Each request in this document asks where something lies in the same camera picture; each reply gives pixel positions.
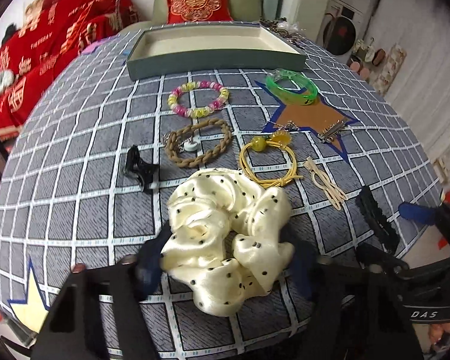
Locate beige wooden hair clip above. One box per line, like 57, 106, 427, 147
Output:
304, 157, 348, 211

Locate silver metal hair clip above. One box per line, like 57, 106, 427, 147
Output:
318, 118, 350, 144

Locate cream polka dot scrunchie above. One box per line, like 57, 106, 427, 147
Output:
161, 168, 295, 317

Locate small black claw clip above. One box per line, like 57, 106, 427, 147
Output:
122, 145, 159, 195

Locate yellow elastic hair tie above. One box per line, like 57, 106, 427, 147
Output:
238, 130, 304, 190

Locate green translucent bangle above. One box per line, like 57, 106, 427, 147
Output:
265, 69, 319, 106

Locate brown braided rope bracelet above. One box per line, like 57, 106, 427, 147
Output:
163, 117, 233, 169

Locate pink yellow coil bracelet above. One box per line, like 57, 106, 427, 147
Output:
167, 79, 231, 119

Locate grey shallow tray box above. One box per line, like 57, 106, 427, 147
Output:
127, 21, 306, 80

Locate pile of spare jewelry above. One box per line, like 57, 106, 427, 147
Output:
260, 18, 304, 47

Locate brown star paper marker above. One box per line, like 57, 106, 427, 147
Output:
256, 81, 358, 163

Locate grey checked tablecloth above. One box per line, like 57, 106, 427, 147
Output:
0, 20, 444, 360

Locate cream star paper marker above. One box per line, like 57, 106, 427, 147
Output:
8, 259, 49, 333

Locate slipper rack with slippers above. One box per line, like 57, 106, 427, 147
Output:
347, 37, 407, 97

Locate white washing machine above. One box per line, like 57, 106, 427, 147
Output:
316, 0, 379, 63

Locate pink star paper marker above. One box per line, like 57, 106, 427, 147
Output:
81, 37, 115, 55

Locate red embroidered cushion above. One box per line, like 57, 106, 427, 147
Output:
166, 0, 233, 24

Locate red printed bedspread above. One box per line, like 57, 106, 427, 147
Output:
0, 0, 138, 141

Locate silver chain necklace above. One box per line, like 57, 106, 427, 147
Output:
272, 120, 300, 134

